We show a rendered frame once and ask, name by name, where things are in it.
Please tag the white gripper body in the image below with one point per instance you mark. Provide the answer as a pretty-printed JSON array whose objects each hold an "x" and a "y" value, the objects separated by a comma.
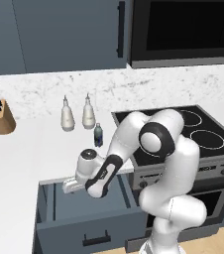
[{"x": 71, "y": 185}]

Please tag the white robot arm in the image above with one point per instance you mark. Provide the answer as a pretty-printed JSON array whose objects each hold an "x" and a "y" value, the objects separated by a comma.
[{"x": 170, "y": 185}]

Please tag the blue-grey open drawer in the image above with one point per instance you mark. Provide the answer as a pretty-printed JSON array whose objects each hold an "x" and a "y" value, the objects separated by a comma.
[{"x": 84, "y": 215}]

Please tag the small dark glass bottle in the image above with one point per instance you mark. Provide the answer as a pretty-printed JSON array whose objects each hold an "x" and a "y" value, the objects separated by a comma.
[{"x": 98, "y": 135}]

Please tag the white bottle with spout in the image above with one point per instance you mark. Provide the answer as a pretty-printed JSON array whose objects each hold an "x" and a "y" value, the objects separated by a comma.
[
  {"x": 88, "y": 115},
  {"x": 67, "y": 118}
]

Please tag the wooden knife block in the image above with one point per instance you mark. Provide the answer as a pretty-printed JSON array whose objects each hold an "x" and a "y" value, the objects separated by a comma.
[{"x": 3, "y": 119}]

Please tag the black stove with oven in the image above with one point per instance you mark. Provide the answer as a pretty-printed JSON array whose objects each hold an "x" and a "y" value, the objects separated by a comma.
[{"x": 209, "y": 145}]

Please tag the black microwave oven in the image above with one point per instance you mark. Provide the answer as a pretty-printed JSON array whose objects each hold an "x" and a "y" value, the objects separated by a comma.
[{"x": 186, "y": 29}]

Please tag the blue-grey wall cupboard door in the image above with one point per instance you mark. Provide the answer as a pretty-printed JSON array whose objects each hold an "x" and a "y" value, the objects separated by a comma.
[
  {"x": 74, "y": 33},
  {"x": 1, "y": 34}
]

